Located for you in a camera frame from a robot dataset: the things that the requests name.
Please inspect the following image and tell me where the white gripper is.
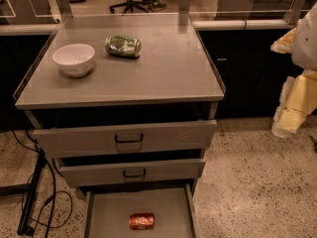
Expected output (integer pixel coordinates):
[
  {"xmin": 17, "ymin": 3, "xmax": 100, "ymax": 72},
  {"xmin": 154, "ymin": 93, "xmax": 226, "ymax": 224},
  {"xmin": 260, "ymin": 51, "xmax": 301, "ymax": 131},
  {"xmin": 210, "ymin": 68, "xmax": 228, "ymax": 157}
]
[{"xmin": 270, "ymin": 28, "xmax": 317, "ymax": 138}]

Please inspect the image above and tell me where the red coke can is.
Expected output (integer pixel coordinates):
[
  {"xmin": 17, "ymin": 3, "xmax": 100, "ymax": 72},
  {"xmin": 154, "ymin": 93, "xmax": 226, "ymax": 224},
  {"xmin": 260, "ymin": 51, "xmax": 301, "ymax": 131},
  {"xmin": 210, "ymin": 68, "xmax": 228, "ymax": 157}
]
[{"xmin": 129, "ymin": 212, "xmax": 155, "ymax": 230}]

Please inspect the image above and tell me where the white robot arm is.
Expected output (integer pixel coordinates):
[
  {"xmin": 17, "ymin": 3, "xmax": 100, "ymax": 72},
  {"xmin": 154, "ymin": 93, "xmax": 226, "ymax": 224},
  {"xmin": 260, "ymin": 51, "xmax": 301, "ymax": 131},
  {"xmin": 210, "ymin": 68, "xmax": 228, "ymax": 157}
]
[{"xmin": 270, "ymin": 4, "xmax": 317, "ymax": 138}]

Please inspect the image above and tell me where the middle grey drawer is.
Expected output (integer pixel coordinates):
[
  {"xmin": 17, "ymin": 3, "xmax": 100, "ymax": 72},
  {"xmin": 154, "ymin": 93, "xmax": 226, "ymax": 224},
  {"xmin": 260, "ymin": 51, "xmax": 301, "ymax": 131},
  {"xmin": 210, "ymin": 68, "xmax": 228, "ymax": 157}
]
[{"xmin": 60, "ymin": 159, "xmax": 205, "ymax": 186}]

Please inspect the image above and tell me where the grey drawer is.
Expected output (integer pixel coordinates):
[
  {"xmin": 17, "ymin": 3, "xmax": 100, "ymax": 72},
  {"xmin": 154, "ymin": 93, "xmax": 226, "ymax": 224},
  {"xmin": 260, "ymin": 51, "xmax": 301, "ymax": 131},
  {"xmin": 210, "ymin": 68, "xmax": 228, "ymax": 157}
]
[
  {"xmin": 60, "ymin": 159, "xmax": 205, "ymax": 186},
  {"xmin": 34, "ymin": 120, "xmax": 217, "ymax": 158},
  {"xmin": 81, "ymin": 184, "xmax": 200, "ymax": 238}
]

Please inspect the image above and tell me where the grey drawer cabinet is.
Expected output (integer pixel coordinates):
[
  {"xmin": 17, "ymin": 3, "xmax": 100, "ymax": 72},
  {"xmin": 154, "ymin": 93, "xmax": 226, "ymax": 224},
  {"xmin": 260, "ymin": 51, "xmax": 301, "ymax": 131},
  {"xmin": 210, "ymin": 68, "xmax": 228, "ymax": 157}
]
[{"xmin": 13, "ymin": 13, "xmax": 227, "ymax": 196}]

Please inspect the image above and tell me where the green soda can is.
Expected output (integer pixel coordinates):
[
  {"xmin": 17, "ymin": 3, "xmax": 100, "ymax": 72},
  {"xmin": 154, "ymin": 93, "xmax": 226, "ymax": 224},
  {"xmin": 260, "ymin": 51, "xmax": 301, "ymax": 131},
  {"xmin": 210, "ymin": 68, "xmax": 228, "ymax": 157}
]
[{"xmin": 105, "ymin": 36, "xmax": 142, "ymax": 59}]

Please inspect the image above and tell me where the bottom grey drawer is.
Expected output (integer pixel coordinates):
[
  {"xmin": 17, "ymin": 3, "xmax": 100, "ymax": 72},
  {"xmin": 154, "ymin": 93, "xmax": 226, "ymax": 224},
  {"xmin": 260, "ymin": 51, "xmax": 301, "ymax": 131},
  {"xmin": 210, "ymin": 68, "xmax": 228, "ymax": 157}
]
[{"xmin": 81, "ymin": 184, "xmax": 200, "ymax": 238}]

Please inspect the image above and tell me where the top grey drawer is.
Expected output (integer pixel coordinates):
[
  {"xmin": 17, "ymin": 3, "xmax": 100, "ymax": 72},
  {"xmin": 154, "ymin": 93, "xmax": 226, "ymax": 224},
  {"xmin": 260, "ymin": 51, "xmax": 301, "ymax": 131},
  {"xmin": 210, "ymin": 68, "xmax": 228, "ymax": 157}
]
[{"xmin": 34, "ymin": 120, "xmax": 217, "ymax": 158}]

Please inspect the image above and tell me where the grey background cabinet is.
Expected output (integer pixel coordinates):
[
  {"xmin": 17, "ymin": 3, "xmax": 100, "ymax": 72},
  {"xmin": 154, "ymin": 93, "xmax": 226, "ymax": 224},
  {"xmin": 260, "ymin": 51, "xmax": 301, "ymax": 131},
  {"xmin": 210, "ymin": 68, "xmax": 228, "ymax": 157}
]
[{"xmin": 215, "ymin": 0, "xmax": 293, "ymax": 20}]

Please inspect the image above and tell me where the white bowl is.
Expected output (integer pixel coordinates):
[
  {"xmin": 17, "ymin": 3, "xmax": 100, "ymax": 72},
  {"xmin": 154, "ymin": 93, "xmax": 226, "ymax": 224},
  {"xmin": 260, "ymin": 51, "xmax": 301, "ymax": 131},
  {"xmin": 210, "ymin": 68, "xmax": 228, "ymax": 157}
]
[{"xmin": 53, "ymin": 44, "xmax": 95, "ymax": 77}]

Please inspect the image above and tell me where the black metal floor bar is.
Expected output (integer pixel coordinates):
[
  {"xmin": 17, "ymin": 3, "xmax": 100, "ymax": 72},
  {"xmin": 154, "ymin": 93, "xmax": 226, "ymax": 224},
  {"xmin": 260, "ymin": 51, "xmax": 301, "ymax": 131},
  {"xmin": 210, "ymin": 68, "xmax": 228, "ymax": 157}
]
[{"xmin": 17, "ymin": 151, "xmax": 46, "ymax": 236}]

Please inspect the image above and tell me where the black floor cable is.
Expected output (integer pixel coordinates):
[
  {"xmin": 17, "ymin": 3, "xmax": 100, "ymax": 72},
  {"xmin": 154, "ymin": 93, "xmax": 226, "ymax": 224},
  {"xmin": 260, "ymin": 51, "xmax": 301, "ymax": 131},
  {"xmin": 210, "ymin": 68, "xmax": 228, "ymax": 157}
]
[{"xmin": 11, "ymin": 129, "xmax": 73, "ymax": 238}]

